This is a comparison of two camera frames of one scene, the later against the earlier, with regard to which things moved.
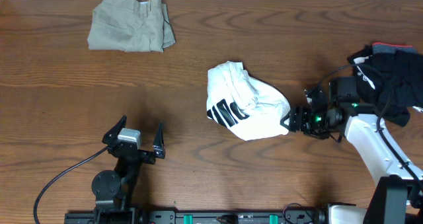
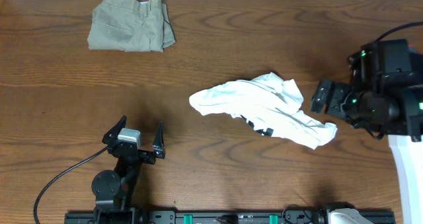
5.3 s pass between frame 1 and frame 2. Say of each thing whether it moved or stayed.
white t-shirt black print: moved
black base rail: stayed
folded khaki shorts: stayed
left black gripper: stayed
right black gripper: moved
